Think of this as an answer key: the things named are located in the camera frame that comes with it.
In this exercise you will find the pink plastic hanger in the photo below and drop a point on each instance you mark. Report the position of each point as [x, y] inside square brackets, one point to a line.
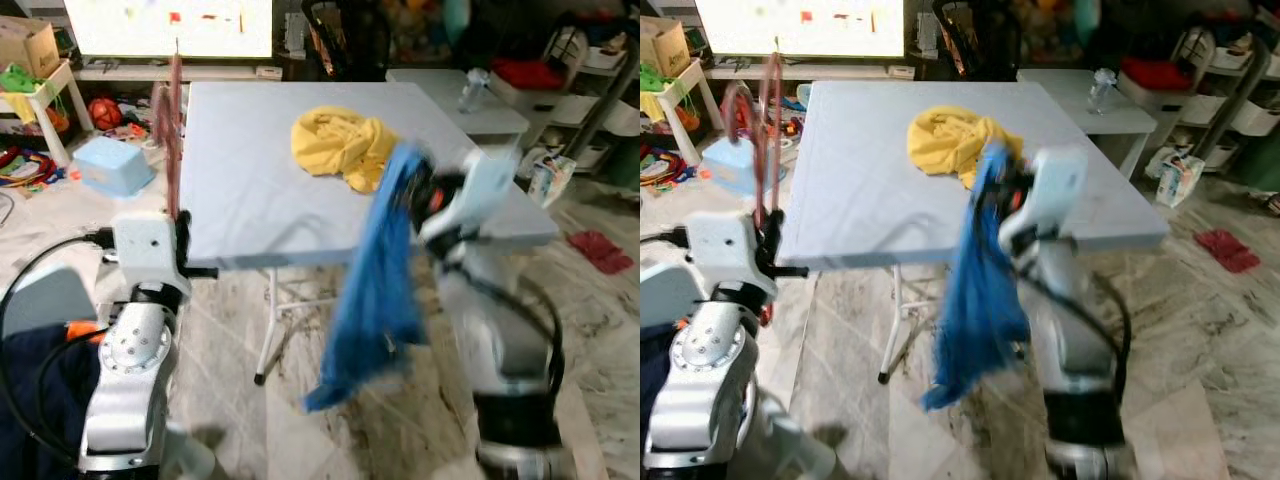
[176, 150]
[772, 130]

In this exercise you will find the blue shirt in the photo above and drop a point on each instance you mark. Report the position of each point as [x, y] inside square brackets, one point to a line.
[375, 290]
[985, 300]

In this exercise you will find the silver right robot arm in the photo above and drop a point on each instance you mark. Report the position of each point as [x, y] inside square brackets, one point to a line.
[500, 340]
[1075, 340]

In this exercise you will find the yellow shirt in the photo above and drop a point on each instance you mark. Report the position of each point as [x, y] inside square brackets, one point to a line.
[335, 140]
[950, 140]

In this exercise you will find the light blue plastic basin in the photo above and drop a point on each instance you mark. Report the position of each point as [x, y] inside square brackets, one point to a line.
[725, 165]
[110, 165]

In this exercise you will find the light grey folding table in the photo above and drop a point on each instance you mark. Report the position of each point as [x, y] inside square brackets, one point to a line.
[260, 180]
[860, 180]

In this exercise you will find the clear plastic bottle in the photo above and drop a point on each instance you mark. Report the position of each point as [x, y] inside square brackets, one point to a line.
[1100, 92]
[473, 92]

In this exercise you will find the small white table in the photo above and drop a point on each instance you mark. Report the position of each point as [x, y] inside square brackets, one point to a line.
[1060, 90]

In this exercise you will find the printed paper carton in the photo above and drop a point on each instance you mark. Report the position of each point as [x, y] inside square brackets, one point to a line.
[548, 180]
[1178, 180]

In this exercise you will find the orange shirt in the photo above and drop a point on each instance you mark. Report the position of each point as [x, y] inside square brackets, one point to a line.
[85, 330]

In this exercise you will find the colourful toy rings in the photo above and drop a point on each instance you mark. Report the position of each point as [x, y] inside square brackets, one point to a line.
[25, 165]
[660, 165]

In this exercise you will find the bright red folded cloth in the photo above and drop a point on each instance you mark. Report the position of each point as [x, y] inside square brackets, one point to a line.
[525, 73]
[1155, 73]

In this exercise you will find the black chair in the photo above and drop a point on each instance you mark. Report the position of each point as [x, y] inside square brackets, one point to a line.
[975, 35]
[345, 35]

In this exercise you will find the dark red rag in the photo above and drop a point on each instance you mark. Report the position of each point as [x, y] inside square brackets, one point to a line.
[600, 252]
[1228, 250]

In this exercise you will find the white television console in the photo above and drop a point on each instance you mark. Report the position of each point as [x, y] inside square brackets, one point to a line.
[200, 70]
[850, 70]

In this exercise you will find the white toy shelf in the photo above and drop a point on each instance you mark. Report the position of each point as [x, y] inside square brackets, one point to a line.
[60, 80]
[690, 85]

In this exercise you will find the white shelf rack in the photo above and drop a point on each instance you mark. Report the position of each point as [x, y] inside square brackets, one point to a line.
[600, 110]
[1250, 115]

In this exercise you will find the green toy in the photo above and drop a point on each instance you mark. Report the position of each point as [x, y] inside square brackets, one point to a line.
[15, 78]
[652, 78]

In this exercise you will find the bright television screen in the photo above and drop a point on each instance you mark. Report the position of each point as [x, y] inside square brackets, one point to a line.
[800, 30]
[170, 30]

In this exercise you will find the cardboard box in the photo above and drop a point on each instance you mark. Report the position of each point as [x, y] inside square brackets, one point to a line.
[30, 50]
[665, 50]

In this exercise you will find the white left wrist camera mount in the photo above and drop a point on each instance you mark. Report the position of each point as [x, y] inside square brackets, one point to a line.
[725, 255]
[148, 250]

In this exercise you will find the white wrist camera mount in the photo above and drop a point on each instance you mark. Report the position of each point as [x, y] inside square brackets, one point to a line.
[148, 250]
[1050, 190]
[725, 255]
[480, 195]

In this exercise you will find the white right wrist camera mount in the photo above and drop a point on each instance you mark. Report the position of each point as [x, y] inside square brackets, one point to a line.
[480, 195]
[1050, 190]

